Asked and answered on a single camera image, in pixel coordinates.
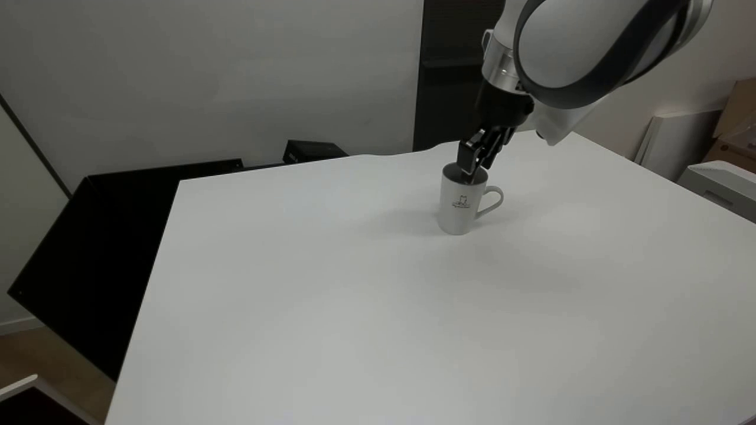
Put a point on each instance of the dark vertical wall pillar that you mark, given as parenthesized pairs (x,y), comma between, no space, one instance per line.
(444,79)

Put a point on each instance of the white leaning panel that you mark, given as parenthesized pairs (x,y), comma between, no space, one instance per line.
(674,142)

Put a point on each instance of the white flat box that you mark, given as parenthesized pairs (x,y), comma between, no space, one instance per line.
(724,190)

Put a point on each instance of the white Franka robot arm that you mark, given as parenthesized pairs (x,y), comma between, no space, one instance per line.
(591,47)

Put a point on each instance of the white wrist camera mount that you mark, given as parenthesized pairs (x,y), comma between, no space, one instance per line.
(560,127)

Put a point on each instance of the white paper table cover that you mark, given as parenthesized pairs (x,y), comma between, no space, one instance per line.
(392,314)

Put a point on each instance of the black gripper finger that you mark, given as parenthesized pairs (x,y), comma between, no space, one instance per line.
(492,149)
(472,156)

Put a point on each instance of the small black chair back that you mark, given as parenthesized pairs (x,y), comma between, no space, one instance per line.
(312,149)

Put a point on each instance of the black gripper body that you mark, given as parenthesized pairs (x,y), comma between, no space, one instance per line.
(500,106)

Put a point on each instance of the white ceramic mug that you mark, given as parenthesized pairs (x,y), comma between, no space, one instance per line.
(456,209)

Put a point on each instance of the brown cardboard box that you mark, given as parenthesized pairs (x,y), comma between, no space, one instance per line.
(733,153)
(740,106)

